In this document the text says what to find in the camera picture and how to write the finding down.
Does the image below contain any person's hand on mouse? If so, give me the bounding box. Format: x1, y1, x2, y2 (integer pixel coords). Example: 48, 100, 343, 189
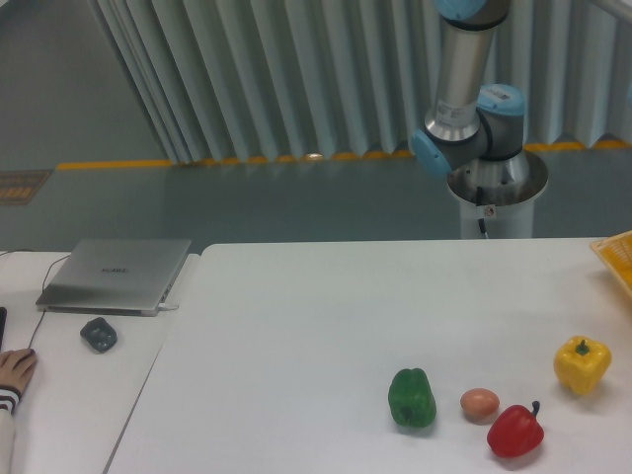
0, 349, 38, 397

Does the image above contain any yellow plastic basket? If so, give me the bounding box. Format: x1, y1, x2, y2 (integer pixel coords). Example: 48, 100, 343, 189
590, 230, 632, 295

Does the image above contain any brown egg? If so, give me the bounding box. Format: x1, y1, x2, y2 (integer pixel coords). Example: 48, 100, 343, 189
460, 388, 500, 421

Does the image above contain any red bell pepper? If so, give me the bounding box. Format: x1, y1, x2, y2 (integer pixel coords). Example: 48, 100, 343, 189
487, 401, 544, 458

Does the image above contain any striped sleeve forearm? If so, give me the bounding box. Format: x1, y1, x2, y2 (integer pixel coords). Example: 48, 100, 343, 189
0, 386, 21, 474

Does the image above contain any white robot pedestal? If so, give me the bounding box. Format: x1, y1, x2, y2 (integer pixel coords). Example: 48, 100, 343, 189
447, 151, 548, 239

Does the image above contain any thin grey mouse cable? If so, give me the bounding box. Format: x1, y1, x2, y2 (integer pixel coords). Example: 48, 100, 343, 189
0, 249, 70, 353

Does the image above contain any green bell pepper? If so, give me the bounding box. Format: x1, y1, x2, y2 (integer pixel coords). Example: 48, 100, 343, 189
387, 368, 436, 429

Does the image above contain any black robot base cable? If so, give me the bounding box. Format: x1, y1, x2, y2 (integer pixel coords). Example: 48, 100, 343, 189
475, 186, 490, 240

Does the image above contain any black keyboard edge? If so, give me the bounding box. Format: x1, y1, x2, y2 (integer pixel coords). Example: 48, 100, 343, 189
0, 306, 8, 352

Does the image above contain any small black plastic tray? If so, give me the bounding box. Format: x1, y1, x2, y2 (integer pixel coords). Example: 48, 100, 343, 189
80, 317, 118, 354

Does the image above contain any yellow bell pepper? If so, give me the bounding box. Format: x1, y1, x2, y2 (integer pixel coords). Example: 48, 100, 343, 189
553, 336, 612, 395

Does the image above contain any grey pleated curtain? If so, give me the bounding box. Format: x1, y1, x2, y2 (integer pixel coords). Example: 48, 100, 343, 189
92, 1, 631, 164

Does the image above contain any silver closed laptop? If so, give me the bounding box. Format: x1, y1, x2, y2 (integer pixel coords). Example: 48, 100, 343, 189
37, 239, 191, 316

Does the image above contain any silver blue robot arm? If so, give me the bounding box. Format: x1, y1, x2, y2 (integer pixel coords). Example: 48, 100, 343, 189
411, 1, 631, 176

